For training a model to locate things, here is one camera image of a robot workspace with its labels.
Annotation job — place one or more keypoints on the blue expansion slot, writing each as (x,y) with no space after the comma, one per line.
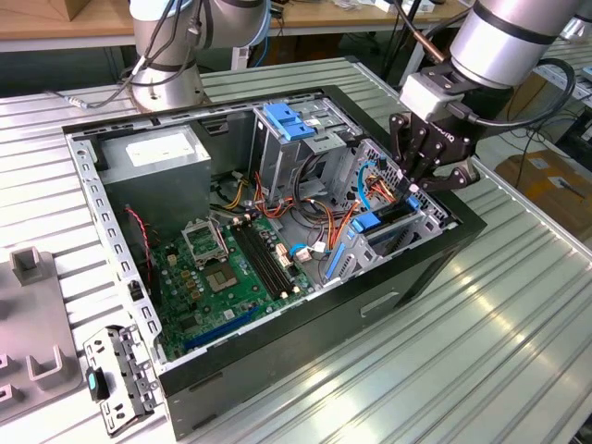
(217,330)

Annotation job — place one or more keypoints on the grey power supply unit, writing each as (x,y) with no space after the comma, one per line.
(157,194)

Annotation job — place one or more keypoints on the grey metal drive cage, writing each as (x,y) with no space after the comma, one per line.
(277,162)

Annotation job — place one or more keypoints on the black RAM slot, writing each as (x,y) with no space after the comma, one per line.
(274,255)
(256,262)
(262,260)
(268,257)

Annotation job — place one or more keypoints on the blue plastic drive latch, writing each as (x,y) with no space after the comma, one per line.
(287,122)

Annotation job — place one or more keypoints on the black open PC case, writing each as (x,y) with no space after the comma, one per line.
(300,342)

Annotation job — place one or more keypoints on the grey parts rack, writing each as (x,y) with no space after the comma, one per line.
(32,314)

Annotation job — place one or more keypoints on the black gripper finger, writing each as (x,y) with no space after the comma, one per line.
(400,139)
(451,178)

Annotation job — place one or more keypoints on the grey metal disk bay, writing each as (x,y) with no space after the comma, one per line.
(358,256)

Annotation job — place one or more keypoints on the CPU socket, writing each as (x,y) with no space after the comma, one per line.
(221,278)

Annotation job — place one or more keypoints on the black latch blue button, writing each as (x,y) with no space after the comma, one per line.
(92,381)

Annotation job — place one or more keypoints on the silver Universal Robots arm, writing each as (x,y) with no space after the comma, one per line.
(499,46)

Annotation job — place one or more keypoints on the brown cardboard box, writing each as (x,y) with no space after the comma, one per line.
(541,194)

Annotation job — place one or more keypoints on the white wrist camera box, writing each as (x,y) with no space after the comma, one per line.
(423,97)

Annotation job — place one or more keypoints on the grey metal slot bracket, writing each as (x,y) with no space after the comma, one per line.
(120,407)

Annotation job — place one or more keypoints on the green motherboard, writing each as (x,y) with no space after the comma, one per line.
(213,305)

